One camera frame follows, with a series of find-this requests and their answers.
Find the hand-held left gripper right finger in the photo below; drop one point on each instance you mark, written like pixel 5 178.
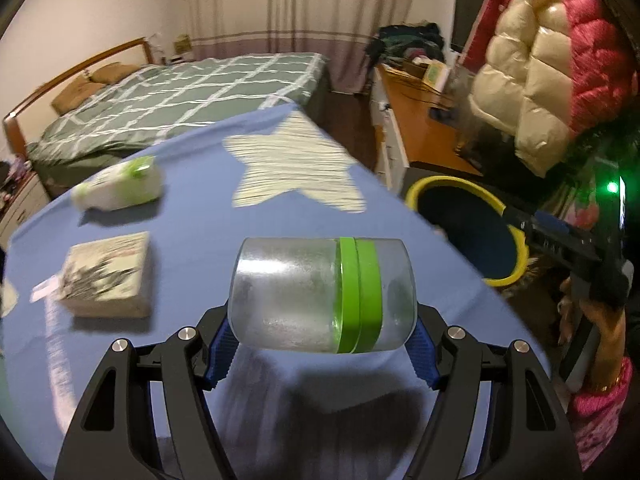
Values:
pixel 425 357

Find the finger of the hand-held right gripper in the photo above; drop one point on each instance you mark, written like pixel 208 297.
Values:
pixel 525 222

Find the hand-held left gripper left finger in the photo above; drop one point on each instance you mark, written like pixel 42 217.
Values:
pixel 220 357

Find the yellow-rimmed dark trash bin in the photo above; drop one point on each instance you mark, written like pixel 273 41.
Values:
pixel 465 240

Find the clear plastic jar green band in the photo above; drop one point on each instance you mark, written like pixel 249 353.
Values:
pixel 300 295

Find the person's right forearm pink sleeve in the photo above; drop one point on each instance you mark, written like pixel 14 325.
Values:
pixel 600 420

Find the person's right hand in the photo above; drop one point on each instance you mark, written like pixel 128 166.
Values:
pixel 607 340

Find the blue star-print tablecloth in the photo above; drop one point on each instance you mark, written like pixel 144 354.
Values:
pixel 200 225

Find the wooden desk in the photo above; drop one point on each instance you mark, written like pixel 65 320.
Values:
pixel 425 130

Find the beige printed cardboard box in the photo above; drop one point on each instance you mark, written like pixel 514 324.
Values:
pixel 107 275

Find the green printed box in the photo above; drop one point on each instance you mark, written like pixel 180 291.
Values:
pixel 435 72

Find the red quilted jacket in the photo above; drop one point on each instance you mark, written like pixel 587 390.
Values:
pixel 595 45

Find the white bottle green cap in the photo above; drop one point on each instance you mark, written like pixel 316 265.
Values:
pixel 117 187

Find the black television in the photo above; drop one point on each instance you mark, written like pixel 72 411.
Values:
pixel 470 15

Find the dark pile of clothes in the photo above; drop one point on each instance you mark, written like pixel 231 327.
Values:
pixel 405 42

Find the white nightstand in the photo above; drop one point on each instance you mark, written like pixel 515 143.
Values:
pixel 20 210

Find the bed with green quilt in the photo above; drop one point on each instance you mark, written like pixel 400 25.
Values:
pixel 175 95

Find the dark clothes pile on nightstand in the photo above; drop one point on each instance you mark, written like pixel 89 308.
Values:
pixel 10 172

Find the brown pillow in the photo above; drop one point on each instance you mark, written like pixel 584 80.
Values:
pixel 75 97
pixel 115 74

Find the pink and white curtain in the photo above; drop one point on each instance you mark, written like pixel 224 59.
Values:
pixel 300 10

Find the small cardboard box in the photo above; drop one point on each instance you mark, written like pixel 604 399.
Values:
pixel 182 45

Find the wooden bed headboard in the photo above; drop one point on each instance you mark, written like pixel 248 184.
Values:
pixel 30 100

